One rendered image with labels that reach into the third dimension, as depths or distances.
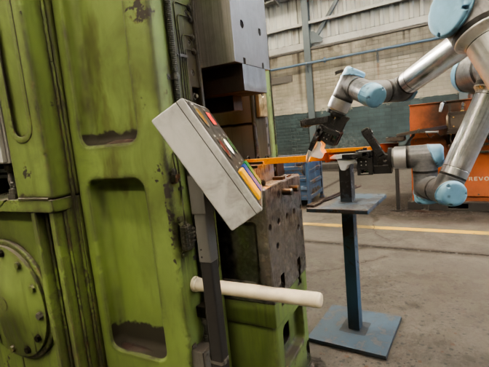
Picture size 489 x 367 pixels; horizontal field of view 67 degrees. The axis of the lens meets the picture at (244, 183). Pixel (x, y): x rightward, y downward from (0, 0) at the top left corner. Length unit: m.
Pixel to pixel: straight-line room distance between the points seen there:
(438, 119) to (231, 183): 4.19
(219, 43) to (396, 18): 8.10
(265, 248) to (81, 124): 0.81
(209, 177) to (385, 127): 8.33
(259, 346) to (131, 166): 0.86
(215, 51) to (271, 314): 1.00
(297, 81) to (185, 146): 8.92
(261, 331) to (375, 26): 8.37
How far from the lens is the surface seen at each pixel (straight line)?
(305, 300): 1.13
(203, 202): 0.92
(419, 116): 4.83
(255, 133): 1.74
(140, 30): 1.26
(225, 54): 1.37
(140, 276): 1.46
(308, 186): 5.16
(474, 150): 1.23
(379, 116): 9.01
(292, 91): 9.68
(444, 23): 0.99
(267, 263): 1.40
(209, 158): 0.75
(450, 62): 1.22
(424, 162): 1.31
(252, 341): 1.60
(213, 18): 1.41
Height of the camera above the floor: 1.12
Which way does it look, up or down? 8 degrees down
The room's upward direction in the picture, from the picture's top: 6 degrees counter-clockwise
